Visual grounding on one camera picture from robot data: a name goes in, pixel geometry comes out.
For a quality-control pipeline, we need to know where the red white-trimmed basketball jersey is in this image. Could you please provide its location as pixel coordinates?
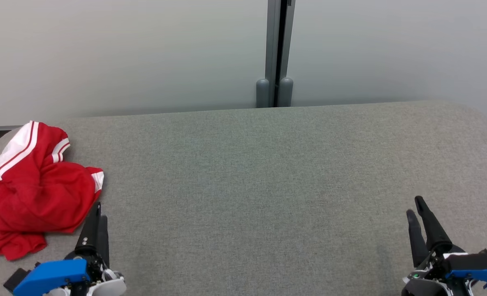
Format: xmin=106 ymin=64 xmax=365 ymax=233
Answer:
xmin=0 ymin=120 xmax=105 ymax=236

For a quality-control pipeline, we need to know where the grey double partition post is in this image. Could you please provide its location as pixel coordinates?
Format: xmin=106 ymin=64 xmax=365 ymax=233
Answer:
xmin=256 ymin=0 xmax=296 ymax=108

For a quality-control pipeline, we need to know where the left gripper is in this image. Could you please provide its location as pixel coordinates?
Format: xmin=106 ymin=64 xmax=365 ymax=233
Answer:
xmin=66 ymin=201 xmax=127 ymax=296

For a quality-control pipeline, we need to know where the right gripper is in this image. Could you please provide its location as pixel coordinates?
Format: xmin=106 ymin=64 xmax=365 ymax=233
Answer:
xmin=402 ymin=196 xmax=466 ymax=296

